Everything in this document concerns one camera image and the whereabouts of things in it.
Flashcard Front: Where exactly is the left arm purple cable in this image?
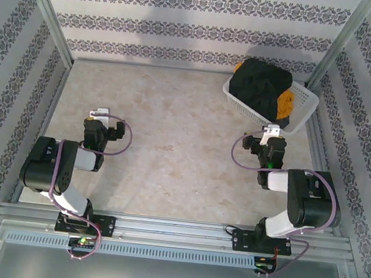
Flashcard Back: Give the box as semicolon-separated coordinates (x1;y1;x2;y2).
41;108;136;265

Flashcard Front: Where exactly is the black t-shirt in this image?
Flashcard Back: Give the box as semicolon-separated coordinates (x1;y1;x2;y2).
224;56;296;130

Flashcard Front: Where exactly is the orange t-shirt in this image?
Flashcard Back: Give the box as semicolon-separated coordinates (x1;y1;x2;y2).
228;61;300;124

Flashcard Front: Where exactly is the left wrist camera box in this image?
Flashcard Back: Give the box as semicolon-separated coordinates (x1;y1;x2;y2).
88;107;112;127

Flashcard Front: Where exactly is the aluminium frame post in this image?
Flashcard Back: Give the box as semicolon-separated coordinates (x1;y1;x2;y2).
304;0;371;96
9;0;82;70

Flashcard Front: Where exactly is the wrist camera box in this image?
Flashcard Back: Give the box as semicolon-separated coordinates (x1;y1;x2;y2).
88;107;112;127
258;123;281;147

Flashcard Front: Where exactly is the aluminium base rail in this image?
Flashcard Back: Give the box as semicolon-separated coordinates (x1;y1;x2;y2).
0;197;352;265

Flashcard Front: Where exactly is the white plastic basket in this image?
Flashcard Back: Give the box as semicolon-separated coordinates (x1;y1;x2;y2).
218;70;323;138

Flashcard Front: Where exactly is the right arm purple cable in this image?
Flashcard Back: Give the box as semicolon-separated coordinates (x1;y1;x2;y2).
218;126;346;278

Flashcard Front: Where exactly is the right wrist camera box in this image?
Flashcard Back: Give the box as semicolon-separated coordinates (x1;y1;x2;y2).
258;123;281;147

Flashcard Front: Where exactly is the slotted grey cable duct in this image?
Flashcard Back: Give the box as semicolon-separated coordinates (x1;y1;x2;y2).
2;227;282;275

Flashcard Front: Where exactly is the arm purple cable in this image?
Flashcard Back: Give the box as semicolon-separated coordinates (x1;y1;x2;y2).
218;126;346;278
41;108;136;265

